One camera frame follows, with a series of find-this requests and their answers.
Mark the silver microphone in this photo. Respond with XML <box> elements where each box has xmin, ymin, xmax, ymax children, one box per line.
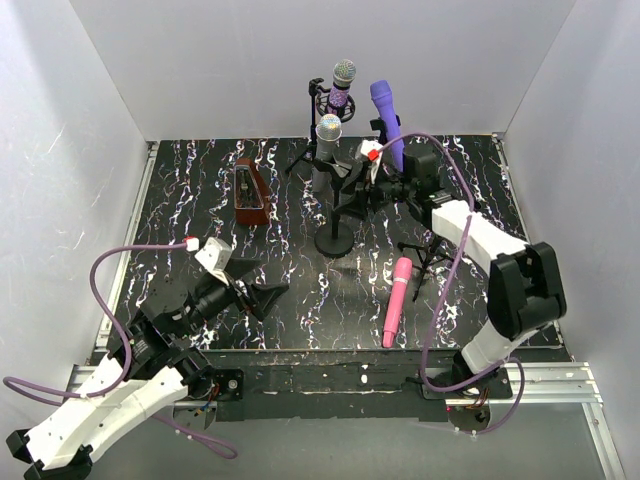
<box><xmin>312</xmin><ymin>113</ymin><xmax>342</xmax><ymax>193</ymax></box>

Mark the tall black tripod stand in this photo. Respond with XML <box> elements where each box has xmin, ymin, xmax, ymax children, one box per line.
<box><xmin>285</xmin><ymin>77</ymin><xmax>331</xmax><ymax>175</ymax></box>

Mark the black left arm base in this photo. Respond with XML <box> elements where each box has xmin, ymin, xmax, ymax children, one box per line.
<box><xmin>199</xmin><ymin>369</ymin><xmax>245</xmax><ymax>402</ymax></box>

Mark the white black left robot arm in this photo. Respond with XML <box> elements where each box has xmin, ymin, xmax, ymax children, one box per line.
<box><xmin>6</xmin><ymin>258</ymin><xmax>289</xmax><ymax>479</ymax></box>

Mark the brown wooden metronome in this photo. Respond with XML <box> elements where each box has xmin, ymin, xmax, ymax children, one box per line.
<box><xmin>234</xmin><ymin>158</ymin><xmax>271</xmax><ymax>226</ymax></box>

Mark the pink microphone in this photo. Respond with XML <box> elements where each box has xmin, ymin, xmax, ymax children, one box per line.
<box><xmin>382</xmin><ymin>257</ymin><xmax>413</xmax><ymax>348</ymax></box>

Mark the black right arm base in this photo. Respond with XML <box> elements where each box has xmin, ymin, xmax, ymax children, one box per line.
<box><xmin>405</xmin><ymin>367</ymin><xmax>516</xmax><ymax>410</ymax></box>

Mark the small black tripod stand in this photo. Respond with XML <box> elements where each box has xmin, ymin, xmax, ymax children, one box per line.
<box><xmin>396</xmin><ymin>235</ymin><xmax>454</xmax><ymax>302</ymax></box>

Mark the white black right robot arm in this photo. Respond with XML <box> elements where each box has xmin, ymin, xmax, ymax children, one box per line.
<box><xmin>337</xmin><ymin>141</ymin><xmax>567</xmax><ymax>385</ymax></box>

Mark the black round-base stand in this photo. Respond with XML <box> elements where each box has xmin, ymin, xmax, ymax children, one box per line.
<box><xmin>370</xmin><ymin>115</ymin><xmax>404</xmax><ymax>152</ymax></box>
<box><xmin>313</xmin><ymin>159</ymin><xmax>354</xmax><ymax>259</ymax></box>

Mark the purple plastic microphone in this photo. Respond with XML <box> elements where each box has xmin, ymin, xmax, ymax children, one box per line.
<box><xmin>370</xmin><ymin>80</ymin><xmax>404</xmax><ymax>172</ymax></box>

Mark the purple glitter microphone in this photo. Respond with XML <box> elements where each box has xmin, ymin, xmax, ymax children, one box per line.
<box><xmin>323</xmin><ymin>59</ymin><xmax>356</xmax><ymax>122</ymax></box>

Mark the aluminium table rail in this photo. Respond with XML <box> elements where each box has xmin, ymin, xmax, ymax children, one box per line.
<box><xmin>91</xmin><ymin>139</ymin><xmax>620</xmax><ymax>479</ymax></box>

